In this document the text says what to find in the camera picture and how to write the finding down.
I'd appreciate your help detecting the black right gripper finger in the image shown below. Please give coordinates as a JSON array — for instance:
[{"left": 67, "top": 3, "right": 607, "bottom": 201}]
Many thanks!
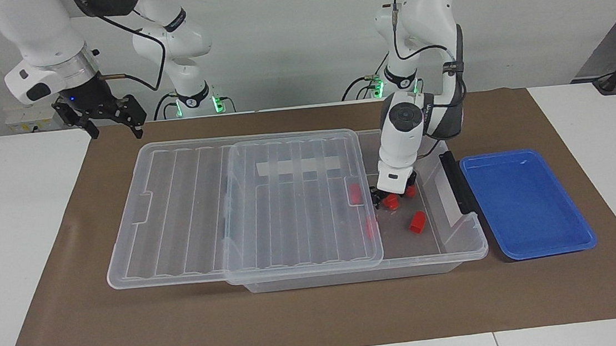
[
  {"left": 52, "top": 97, "right": 100, "bottom": 143},
  {"left": 114, "top": 94, "right": 149, "bottom": 141}
]

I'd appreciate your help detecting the clear ribbed plastic lid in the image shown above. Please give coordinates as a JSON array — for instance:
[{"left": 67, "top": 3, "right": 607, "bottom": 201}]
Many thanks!
[{"left": 95, "top": 123, "right": 386, "bottom": 297}]

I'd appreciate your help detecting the black box latch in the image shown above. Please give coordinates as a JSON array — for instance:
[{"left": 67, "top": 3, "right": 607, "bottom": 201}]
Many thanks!
[{"left": 439, "top": 149, "right": 478, "bottom": 217}]

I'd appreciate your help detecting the clear plastic storage box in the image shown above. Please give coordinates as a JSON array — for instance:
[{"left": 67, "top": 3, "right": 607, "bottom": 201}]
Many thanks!
[{"left": 216, "top": 119, "right": 491, "bottom": 296}]

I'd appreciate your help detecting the blue plastic tray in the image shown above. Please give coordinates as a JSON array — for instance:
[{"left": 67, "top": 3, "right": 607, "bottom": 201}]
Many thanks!
[{"left": 458, "top": 143, "right": 599, "bottom": 265}]

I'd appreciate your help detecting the white power strip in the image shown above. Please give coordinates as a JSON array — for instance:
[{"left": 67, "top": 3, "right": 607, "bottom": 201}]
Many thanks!
[{"left": 4, "top": 102, "right": 65, "bottom": 134}]

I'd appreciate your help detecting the brown table mat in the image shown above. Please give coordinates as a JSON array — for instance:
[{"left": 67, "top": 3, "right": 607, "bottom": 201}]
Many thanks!
[{"left": 0, "top": 78, "right": 616, "bottom": 346}]

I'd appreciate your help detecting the black base cable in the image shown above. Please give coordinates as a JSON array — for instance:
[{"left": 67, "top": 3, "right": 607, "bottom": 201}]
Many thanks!
[
  {"left": 338, "top": 49, "right": 394, "bottom": 102},
  {"left": 153, "top": 92, "right": 181, "bottom": 121}
]

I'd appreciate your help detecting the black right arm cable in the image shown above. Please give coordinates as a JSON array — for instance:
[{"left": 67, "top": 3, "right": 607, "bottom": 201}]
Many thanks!
[{"left": 96, "top": 7, "right": 170, "bottom": 97}]

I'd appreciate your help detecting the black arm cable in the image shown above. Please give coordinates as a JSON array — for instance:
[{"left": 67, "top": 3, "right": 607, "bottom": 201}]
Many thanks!
[
  {"left": 96, "top": 7, "right": 170, "bottom": 97},
  {"left": 389, "top": 0, "right": 470, "bottom": 116}
]

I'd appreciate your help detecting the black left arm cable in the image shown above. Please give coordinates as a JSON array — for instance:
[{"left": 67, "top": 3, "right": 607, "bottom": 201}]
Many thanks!
[{"left": 389, "top": 0, "right": 470, "bottom": 116}]

